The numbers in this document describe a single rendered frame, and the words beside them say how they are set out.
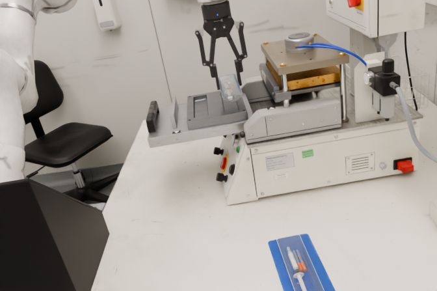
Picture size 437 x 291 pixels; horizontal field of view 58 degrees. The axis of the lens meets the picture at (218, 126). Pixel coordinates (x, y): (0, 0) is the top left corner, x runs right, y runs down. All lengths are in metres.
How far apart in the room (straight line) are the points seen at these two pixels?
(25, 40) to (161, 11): 1.45
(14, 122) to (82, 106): 1.79
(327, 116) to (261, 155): 0.20
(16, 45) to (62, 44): 1.56
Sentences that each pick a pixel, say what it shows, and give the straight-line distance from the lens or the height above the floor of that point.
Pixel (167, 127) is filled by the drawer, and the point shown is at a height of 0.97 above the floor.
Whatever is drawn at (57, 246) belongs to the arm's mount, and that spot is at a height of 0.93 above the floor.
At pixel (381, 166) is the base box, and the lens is 1.15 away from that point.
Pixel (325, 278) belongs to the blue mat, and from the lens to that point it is 0.91.
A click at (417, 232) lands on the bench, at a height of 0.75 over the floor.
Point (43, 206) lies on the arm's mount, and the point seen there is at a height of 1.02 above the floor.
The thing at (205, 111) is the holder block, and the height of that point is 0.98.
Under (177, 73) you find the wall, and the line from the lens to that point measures 2.61.
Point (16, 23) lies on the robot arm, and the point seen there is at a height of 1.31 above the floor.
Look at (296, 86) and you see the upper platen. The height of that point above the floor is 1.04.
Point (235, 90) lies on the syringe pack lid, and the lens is 1.09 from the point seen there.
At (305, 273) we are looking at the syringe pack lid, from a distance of 0.89.
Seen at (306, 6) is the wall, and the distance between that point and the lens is 2.55.
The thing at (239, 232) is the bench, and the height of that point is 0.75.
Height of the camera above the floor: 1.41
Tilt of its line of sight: 25 degrees down
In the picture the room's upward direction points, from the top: 10 degrees counter-clockwise
